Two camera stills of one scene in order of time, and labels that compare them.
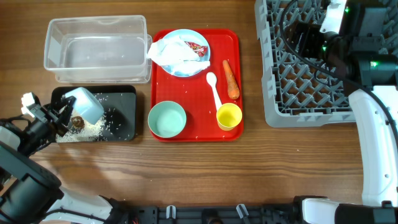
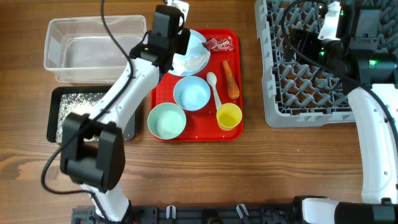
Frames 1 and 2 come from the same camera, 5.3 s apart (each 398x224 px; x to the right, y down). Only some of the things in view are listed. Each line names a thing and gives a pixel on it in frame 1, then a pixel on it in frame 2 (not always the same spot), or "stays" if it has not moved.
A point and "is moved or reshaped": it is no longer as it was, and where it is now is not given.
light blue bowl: x=86 y=106 → x=191 y=93
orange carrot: x=232 y=86 stays
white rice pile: x=89 y=134 is moved or reshaped
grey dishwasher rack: x=298 y=92 stays
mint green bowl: x=166 y=119 stays
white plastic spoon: x=211 y=79 stays
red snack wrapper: x=201 y=50 → x=226 y=44
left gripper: x=47 y=116 → x=185 y=37
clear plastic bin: x=98 y=50 stays
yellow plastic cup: x=229 y=116 stays
